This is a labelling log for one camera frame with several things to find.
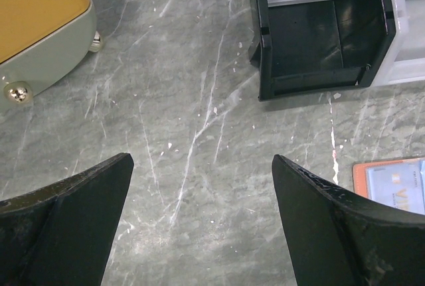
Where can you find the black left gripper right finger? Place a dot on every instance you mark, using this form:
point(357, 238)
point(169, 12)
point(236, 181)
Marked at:
point(337, 237)

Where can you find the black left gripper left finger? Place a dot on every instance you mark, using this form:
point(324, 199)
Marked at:
point(62, 234)

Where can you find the black white three-compartment tray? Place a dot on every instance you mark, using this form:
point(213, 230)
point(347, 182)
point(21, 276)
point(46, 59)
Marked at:
point(336, 45)

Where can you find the white orange drawer cabinet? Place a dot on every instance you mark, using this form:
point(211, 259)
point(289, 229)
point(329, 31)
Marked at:
point(41, 42)

